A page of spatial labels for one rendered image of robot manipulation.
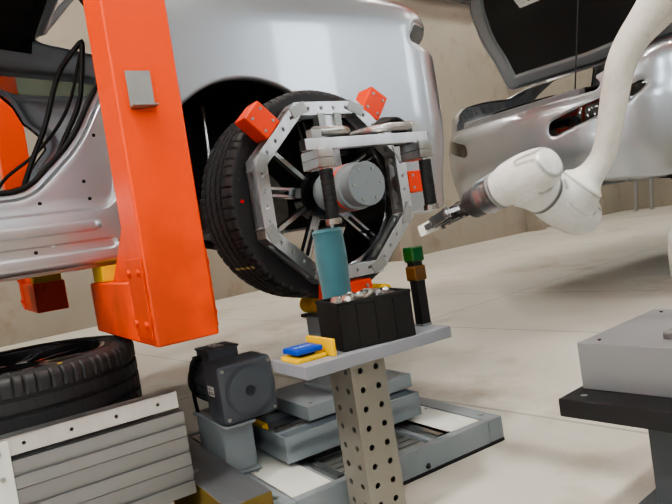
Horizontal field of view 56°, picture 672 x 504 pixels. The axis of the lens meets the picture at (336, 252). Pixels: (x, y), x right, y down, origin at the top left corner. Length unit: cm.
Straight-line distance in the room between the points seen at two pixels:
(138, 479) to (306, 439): 49
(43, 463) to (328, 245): 87
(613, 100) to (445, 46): 1110
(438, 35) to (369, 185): 1076
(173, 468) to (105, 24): 110
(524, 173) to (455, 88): 1107
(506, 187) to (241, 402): 94
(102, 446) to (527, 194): 116
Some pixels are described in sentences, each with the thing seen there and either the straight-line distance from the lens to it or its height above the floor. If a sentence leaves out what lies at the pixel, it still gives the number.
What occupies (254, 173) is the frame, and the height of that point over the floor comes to 92.
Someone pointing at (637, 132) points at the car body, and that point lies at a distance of 418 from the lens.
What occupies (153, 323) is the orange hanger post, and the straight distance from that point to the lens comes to 157.
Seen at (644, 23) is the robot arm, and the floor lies 105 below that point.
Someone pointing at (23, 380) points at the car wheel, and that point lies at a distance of 173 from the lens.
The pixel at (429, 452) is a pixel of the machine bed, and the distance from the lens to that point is 191.
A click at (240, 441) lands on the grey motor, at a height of 17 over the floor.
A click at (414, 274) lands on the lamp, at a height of 59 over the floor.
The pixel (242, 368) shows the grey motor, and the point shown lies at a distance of 183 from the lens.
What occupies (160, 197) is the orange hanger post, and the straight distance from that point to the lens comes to 158.
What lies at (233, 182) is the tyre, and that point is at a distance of 184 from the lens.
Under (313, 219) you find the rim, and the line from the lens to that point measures 197.
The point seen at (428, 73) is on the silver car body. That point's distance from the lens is 284.
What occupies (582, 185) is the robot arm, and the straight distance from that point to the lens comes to 154.
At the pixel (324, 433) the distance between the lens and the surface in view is 193.
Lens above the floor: 75
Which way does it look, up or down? 2 degrees down
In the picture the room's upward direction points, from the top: 9 degrees counter-clockwise
